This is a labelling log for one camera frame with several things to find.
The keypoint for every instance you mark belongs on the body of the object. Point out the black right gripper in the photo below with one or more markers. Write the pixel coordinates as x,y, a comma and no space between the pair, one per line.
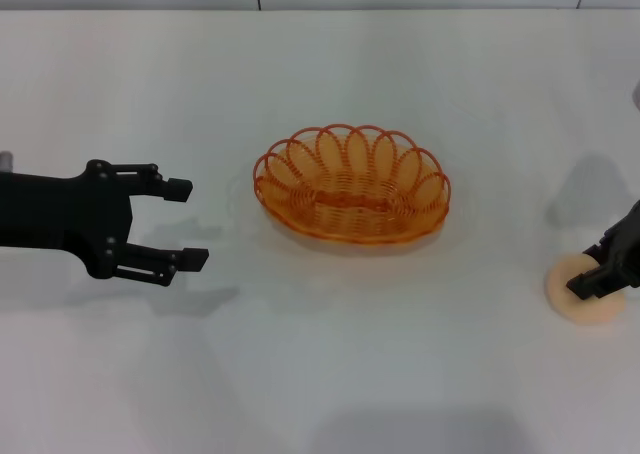
627,244

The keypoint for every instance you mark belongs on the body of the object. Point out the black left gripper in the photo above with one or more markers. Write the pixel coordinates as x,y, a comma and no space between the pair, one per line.
60,214

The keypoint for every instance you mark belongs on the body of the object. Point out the beige round bun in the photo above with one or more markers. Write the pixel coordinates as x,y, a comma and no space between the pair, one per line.
562,294

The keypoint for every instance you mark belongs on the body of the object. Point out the orange woven oval basket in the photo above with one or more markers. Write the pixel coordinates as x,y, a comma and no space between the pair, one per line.
350,206

